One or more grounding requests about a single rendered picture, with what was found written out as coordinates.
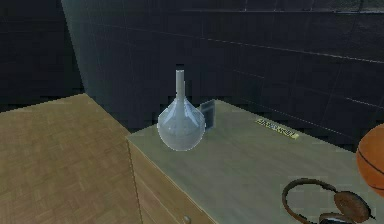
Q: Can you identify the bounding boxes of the pale blue glass vase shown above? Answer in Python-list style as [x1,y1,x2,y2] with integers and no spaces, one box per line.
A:
[156,69,207,152]

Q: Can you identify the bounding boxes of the light wooden chest of drawers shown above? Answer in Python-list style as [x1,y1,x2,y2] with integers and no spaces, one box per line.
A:
[125,98,384,224]

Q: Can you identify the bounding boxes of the orange basketball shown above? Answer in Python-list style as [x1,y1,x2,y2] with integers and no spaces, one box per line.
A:
[355,122,384,198]

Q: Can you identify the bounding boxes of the brown headphones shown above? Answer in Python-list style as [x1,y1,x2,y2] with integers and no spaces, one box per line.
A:
[281,178,377,224]

